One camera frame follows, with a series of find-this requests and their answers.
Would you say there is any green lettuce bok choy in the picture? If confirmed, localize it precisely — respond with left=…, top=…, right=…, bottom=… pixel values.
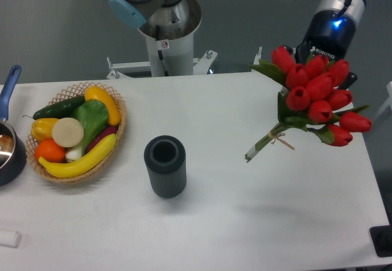
left=66, top=99, right=108, bottom=162

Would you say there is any black device at edge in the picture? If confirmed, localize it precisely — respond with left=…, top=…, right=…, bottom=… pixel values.
left=369, top=225, right=391, bottom=258

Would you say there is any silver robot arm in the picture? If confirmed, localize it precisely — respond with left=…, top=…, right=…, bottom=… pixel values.
left=108, top=0, right=367, bottom=77

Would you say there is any purple eggplant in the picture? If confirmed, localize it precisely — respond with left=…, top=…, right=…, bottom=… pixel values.
left=86, top=126, right=118, bottom=153

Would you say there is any white frame at right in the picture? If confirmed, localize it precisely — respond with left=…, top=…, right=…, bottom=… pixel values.
left=372, top=82, right=392, bottom=126

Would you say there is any white cylinder object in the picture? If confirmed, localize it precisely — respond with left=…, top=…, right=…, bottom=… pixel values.
left=0, top=229, right=22, bottom=248

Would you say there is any yellow bell pepper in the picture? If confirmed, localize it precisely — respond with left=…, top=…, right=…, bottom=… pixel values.
left=31, top=118, right=59, bottom=142

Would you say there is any dark grey ribbed vase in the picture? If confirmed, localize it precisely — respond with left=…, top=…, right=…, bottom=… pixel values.
left=144, top=135, right=187, bottom=198

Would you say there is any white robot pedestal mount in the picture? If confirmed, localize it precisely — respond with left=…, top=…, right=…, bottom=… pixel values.
left=107, top=27, right=263, bottom=79

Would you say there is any blue handled saucepan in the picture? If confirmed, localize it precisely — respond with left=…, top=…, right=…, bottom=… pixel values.
left=1, top=65, right=26, bottom=186

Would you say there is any beige round disc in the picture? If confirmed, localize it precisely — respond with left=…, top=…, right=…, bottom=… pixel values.
left=51, top=118, right=84, bottom=148

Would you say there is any red tulip bouquet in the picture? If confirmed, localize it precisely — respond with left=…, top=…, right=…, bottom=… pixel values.
left=244, top=46, right=372, bottom=162

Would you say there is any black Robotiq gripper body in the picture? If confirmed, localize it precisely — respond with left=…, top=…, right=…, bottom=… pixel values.
left=295, top=10, right=356, bottom=64

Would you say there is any yellow squash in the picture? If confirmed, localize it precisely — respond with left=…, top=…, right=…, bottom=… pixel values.
left=85, top=85, right=121, bottom=126

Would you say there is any orange fruit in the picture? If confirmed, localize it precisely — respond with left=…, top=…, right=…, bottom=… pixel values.
left=34, top=139, right=66, bottom=163

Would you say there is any green cucumber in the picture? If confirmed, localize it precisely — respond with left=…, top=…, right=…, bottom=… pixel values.
left=23, top=96, right=85, bottom=120

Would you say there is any yellow banana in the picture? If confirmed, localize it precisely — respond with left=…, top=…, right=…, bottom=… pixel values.
left=39, top=134, right=117, bottom=178

